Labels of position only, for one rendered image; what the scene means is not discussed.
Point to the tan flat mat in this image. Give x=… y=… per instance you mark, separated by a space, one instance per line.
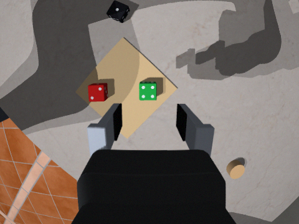
x=123 y=68

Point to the green die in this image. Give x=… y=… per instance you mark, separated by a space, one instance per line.
x=148 y=91

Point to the red die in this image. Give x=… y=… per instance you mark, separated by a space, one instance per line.
x=98 y=92

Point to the black die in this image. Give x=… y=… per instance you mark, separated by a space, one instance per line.
x=118 y=11

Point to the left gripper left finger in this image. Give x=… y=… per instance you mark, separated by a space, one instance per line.
x=101 y=135

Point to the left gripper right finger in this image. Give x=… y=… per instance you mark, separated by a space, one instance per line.
x=196 y=134

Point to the tan cylinder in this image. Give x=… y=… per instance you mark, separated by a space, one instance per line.
x=235 y=169

